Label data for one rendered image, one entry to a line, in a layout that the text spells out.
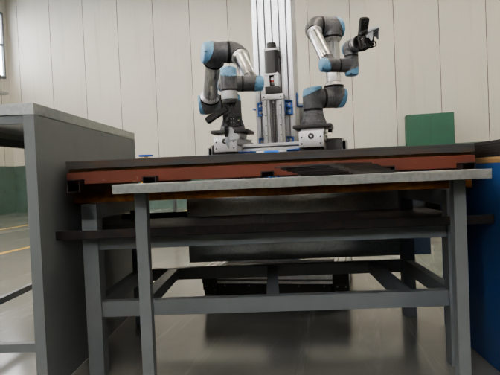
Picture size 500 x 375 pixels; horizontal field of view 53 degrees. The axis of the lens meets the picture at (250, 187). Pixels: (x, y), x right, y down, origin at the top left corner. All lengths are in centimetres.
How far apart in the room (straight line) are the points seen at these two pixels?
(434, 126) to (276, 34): 873
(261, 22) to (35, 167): 187
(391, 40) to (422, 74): 107
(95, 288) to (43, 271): 24
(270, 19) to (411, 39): 950
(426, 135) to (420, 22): 273
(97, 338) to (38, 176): 67
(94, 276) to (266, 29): 192
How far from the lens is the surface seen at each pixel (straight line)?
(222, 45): 273
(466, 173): 170
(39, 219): 191
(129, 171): 198
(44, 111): 200
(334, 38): 309
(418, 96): 1240
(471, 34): 1283
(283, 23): 327
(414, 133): 1166
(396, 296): 203
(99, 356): 214
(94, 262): 206
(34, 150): 191
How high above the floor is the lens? 76
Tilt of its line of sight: 1 degrees down
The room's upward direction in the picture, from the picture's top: 2 degrees counter-clockwise
